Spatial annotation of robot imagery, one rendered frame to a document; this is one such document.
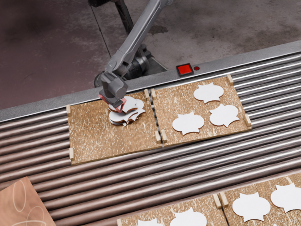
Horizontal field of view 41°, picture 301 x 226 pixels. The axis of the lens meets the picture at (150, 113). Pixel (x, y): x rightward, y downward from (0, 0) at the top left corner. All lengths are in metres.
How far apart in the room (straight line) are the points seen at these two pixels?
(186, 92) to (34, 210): 0.91
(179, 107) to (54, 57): 2.09
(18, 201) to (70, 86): 1.97
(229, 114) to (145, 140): 0.41
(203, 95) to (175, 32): 1.94
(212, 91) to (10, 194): 1.03
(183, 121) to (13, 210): 0.82
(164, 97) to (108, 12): 2.35
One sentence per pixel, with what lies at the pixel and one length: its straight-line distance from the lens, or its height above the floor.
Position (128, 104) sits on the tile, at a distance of 1.88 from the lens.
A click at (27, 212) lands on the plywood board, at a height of 1.04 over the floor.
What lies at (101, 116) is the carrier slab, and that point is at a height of 0.94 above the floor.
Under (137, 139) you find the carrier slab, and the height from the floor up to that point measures 0.94.
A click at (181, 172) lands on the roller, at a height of 0.91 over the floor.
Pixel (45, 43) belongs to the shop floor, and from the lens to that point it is 4.03.
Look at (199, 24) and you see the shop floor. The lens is 3.96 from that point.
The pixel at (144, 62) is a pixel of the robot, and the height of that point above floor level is 0.37.
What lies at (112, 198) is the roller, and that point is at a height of 0.92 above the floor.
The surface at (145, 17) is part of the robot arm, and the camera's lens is 1.70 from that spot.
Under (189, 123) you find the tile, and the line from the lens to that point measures 1.87.
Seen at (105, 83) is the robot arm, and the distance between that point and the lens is 1.71.
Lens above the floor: 2.40
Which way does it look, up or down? 49 degrees down
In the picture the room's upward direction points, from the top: 7 degrees counter-clockwise
